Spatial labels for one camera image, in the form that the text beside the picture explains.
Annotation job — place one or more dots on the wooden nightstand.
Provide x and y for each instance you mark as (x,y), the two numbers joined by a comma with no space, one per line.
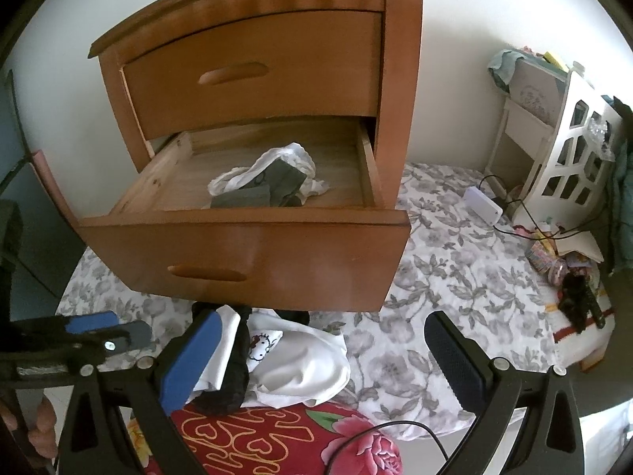
(403,84)

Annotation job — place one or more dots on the plain white garment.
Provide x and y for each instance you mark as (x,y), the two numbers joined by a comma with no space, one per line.
(306,371)

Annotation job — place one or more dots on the colourful striped packet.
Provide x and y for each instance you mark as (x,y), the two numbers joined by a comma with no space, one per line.
(540,256)

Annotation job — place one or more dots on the white striped mat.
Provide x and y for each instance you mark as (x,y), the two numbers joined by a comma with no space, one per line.
(568,346)

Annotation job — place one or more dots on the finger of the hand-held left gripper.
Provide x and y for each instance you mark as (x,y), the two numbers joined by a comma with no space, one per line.
(126,336)
(91,323)

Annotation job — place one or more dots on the clear plastic jar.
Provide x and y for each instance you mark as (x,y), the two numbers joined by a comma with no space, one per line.
(559,273)

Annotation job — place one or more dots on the grey floral blanket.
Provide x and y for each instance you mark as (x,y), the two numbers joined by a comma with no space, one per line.
(445,282)

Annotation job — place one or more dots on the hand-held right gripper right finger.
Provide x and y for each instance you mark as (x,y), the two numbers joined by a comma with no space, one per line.
(457,361)

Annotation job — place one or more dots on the clear plastic bag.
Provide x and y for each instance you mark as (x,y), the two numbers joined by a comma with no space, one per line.
(601,138)

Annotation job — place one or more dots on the wooden drawer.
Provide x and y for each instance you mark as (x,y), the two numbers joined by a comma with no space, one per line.
(277,267)
(306,74)

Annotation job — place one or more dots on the white power strip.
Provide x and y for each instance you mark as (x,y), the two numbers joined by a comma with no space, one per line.
(483,205)

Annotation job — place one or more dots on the black lace garment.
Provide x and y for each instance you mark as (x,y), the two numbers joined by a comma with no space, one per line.
(232,376)

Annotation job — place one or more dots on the white small cabinet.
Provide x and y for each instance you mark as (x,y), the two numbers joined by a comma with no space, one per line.
(529,118)

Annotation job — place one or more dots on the white papers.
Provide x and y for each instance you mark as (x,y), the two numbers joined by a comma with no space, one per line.
(583,247)

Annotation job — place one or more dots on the white lattice rack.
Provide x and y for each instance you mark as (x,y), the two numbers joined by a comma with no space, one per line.
(568,168)

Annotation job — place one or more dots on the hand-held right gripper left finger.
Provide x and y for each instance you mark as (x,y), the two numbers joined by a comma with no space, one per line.
(190,361)

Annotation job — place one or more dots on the yellow box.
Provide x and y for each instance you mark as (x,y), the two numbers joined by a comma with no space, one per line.
(554,61)

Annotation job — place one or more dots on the person's left hand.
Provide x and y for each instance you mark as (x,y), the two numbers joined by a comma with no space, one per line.
(43,430)

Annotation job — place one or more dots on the black knit garment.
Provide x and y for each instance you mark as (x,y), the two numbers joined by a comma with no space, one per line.
(292,316)

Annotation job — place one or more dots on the white printed garment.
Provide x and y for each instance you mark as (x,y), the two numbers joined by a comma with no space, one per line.
(262,349)

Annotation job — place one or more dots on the teal cloth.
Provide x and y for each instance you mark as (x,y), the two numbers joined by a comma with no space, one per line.
(502,69)

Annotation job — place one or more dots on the dark green hanging clothing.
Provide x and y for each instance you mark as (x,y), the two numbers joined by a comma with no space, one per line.
(624,198)

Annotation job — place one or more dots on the red floral blanket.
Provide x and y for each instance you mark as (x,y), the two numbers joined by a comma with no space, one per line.
(277,440)

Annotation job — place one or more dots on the white frilly garment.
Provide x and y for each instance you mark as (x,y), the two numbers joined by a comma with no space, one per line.
(292,156)

